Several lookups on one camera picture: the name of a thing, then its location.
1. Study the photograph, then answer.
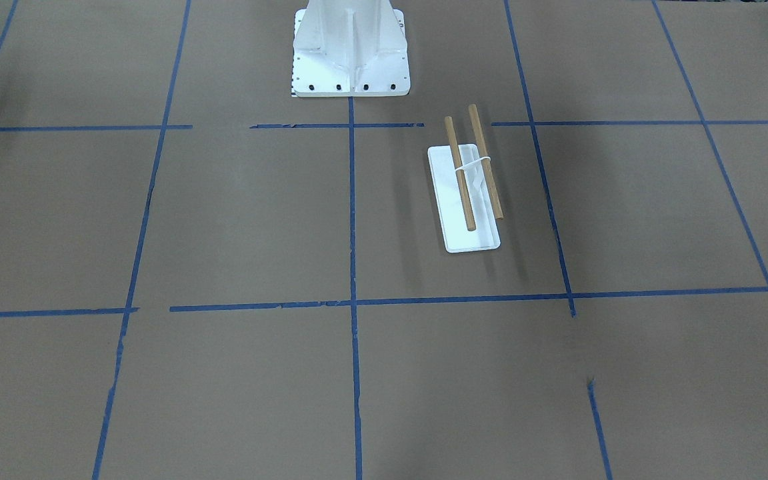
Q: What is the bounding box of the white towel rack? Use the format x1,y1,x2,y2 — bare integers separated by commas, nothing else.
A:
427,103,504,254

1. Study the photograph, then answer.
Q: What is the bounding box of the white pedestal column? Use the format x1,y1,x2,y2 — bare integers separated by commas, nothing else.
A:
291,1,411,97

